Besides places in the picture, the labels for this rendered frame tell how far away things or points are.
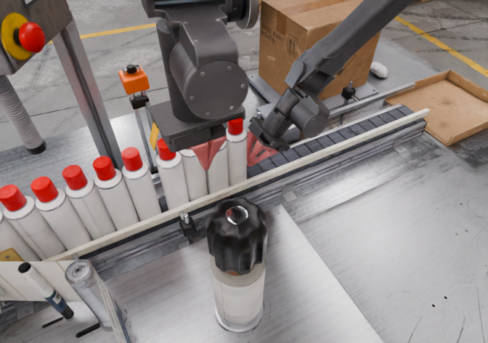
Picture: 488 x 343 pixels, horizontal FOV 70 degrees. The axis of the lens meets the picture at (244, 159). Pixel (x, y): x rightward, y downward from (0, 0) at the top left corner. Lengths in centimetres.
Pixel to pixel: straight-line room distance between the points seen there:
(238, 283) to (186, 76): 33
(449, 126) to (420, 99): 15
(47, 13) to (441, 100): 118
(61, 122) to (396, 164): 224
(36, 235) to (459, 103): 128
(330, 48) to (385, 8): 12
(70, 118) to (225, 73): 247
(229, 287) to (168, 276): 24
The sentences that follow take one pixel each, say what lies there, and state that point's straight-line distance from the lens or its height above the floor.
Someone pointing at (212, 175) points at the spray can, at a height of 96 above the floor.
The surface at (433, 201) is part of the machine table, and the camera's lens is 102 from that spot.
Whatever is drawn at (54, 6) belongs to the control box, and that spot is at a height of 133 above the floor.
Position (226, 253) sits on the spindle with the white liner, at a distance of 46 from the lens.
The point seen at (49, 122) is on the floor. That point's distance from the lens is 277.
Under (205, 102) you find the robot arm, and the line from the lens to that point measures 30.
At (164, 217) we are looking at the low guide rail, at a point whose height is 91.
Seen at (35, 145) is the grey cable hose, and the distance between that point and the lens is 76.
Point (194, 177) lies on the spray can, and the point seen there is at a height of 97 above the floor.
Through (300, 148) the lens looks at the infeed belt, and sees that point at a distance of 97.
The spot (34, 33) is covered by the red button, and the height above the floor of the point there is 133.
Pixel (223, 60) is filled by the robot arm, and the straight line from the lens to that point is 29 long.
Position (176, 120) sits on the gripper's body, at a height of 129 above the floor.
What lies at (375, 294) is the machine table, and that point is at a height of 83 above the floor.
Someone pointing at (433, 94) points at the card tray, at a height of 83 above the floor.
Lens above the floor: 154
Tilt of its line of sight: 46 degrees down
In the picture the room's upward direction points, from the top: straight up
